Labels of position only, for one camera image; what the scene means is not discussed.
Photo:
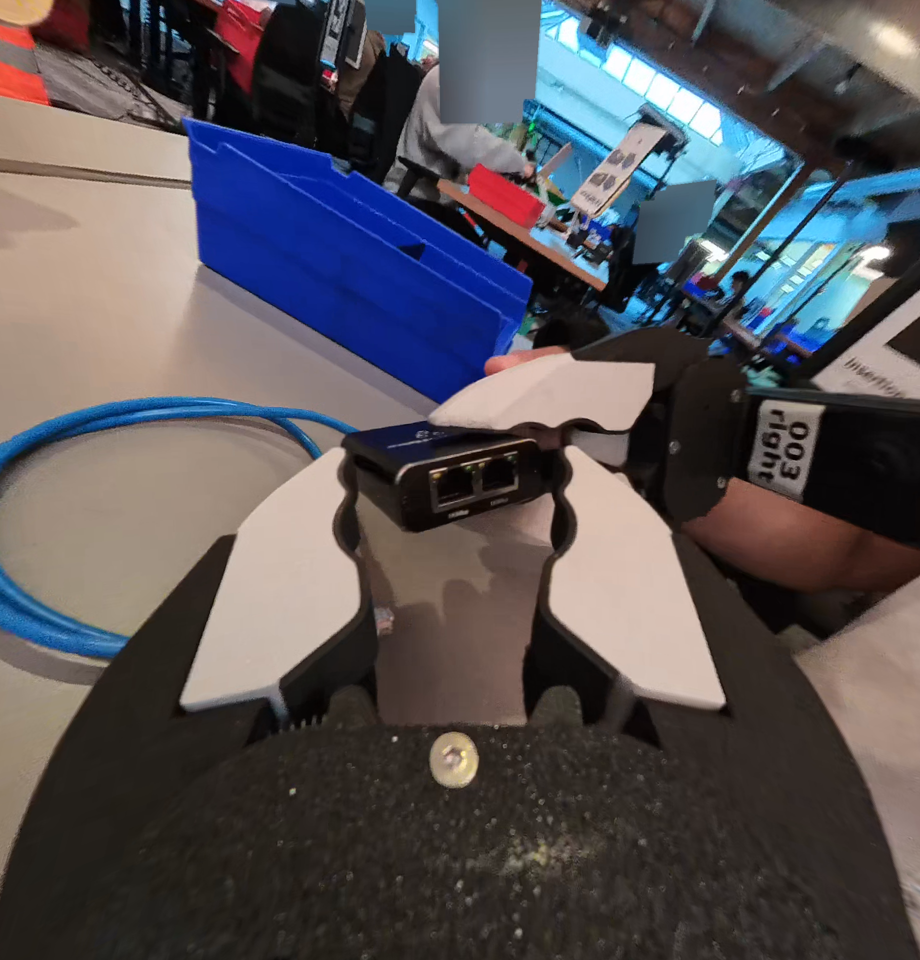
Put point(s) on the black network adapter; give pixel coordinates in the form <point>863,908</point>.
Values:
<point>415,480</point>

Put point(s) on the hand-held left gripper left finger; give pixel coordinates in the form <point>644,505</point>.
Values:
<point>280,585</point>

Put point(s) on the person's right hand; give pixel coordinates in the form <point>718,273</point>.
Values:
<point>655,345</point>

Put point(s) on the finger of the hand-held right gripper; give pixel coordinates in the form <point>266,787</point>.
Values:
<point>550,390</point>
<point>606,448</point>

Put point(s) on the red plastic bin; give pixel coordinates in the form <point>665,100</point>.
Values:
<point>505,191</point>

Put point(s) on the white sign board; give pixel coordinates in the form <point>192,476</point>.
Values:
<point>617,169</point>

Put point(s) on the person's right forearm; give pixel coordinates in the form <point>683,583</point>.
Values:
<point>805,547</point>

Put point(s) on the blue plastic bin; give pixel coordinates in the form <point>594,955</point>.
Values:
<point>340,255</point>

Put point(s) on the wooden background table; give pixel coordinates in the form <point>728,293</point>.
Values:
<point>550,244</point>

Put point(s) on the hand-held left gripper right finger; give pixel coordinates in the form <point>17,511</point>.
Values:
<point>625,592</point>

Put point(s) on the person's white clothing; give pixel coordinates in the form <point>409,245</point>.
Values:
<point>895,712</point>

